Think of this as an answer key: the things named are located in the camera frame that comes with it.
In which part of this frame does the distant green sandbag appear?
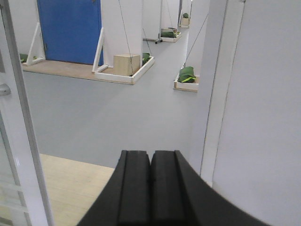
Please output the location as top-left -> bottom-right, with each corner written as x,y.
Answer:
177,66 -> 196,83

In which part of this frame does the white door jamb frame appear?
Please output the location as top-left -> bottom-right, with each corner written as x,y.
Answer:
200,0 -> 245,186

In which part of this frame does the distant white brace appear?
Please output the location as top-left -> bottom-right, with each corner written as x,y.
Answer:
92,27 -> 113,77
24,22 -> 46,66

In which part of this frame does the light wooden platform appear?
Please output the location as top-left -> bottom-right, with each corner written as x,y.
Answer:
40,154 -> 114,226

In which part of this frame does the small wooden tray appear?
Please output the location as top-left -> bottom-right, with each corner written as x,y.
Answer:
174,74 -> 200,92

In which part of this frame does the distant wooden platform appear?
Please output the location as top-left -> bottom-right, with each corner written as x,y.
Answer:
21,56 -> 155,85

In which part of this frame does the grey curved door handle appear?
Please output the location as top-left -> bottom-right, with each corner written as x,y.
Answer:
0,84 -> 11,97

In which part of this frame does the blue door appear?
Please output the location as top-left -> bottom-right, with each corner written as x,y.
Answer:
37,0 -> 102,65

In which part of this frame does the distant wooden box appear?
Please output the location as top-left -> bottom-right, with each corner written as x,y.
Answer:
113,54 -> 140,76

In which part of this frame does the far green sandbag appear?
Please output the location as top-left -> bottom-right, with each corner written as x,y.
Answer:
160,27 -> 180,38

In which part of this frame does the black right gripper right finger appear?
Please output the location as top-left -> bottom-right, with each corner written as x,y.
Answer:
151,150 -> 266,226

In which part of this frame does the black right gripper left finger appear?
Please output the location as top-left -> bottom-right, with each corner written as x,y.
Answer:
78,150 -> 151,226

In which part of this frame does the white wall panel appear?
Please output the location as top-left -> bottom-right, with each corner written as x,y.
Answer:
213,0 -> 301,226

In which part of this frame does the white framed sliding glass door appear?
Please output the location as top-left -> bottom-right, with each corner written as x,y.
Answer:
0,0 -> 54,226

